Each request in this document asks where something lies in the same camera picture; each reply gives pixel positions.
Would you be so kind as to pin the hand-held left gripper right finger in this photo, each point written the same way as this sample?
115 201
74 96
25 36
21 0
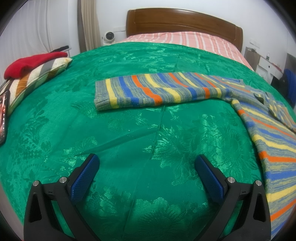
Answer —
211 179

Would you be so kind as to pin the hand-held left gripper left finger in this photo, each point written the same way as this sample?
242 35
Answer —
84 178

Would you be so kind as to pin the striped knit sweater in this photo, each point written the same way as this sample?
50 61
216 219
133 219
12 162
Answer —
161 89

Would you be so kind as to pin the green patterned blanket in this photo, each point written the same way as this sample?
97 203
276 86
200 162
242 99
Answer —
138 139

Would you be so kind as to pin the phone with red case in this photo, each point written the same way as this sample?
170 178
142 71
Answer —
3 115

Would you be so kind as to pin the striped pillow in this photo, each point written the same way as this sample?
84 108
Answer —
39 74

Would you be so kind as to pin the blue jacket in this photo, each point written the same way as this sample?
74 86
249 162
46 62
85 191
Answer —
291 81

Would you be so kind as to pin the white bedside cabinet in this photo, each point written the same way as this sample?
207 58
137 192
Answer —
264 62

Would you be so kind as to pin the red knit cloth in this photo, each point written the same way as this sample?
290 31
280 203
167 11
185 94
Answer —
25 63

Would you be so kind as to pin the dark item on shelf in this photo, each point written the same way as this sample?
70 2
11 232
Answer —
60 48

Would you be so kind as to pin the pink striped bed sheet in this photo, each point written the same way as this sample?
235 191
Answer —
196 39

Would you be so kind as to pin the white wardrobe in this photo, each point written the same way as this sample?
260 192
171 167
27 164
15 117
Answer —
34 34

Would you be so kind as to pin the beige curtain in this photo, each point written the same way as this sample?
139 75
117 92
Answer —
89 23

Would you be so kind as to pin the wooden bed headboard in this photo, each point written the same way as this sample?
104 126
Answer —
180 22

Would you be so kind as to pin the white security camera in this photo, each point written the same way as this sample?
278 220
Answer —
108 36

